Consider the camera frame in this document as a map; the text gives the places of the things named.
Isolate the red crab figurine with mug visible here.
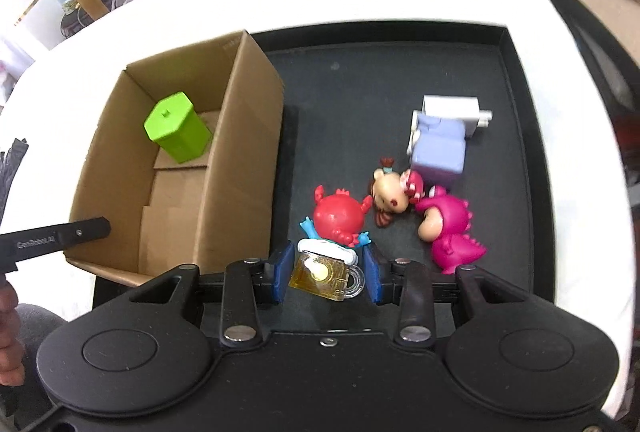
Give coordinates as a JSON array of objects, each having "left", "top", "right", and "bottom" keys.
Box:
[{"left": 288, "top": 185, "right": 374, "bottom": 303}]

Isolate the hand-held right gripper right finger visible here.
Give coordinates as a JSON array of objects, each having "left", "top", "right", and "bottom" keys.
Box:
[{"left": 363, "top": 245, "right": 534, "bottom": 348}]

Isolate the brown cardboard box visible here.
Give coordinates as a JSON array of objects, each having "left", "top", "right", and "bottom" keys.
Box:
[{"left": 65, "top": 29, "right": 286, "bottom": 289}]

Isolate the person's grey trouser leg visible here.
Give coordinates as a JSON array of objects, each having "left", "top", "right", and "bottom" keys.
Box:
[{"left": 14, "top": 304, "right": 69, "bottom": 365}]

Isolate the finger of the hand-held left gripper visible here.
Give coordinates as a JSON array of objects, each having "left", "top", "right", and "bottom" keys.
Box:
[
  {"left": 0, "top": 137, "right": 29, "bottom": 233},
  {"left": 0, "top": 217, "right": 111, "bottom": 274}
]

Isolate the brown-haired doll figurine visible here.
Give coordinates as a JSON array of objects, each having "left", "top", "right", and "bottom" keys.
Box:
[{"left": 368, "top": 155, "right": 426, "bottom": 228}]

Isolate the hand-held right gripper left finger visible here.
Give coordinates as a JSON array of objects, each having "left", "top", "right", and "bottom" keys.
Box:
[{"left": 127, "top": 240, "right": 297, "bottom": 348}]

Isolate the black tray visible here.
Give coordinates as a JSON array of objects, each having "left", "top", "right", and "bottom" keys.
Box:
[{"left": 92, "top": 24, "right": 557, "bottom": 338}]

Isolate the person's left hand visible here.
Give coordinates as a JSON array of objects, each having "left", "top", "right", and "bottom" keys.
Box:
[{"left": 0, "top": 283, "right": 27, "bottom": 388}]

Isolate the white power adapter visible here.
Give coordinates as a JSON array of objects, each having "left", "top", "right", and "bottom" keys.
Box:
[{"left": 422, "top": 94, "right": 494, "bottom": 139}]

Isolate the green hexagonal lidded container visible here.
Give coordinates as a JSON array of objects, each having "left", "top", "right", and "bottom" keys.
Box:
[{"left": 143, "top": 92, "right": 214, "bottom": 164}]

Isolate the pink dinosaur figurine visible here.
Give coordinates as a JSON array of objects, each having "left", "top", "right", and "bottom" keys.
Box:
[{"left": 413, "top": 184, "right": 489, "bottom": 276}]

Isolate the lavender block figurine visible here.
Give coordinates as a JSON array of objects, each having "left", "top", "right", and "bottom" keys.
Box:
[{"left": 407, "top": 112, "right": 469, "bottom": 186}]

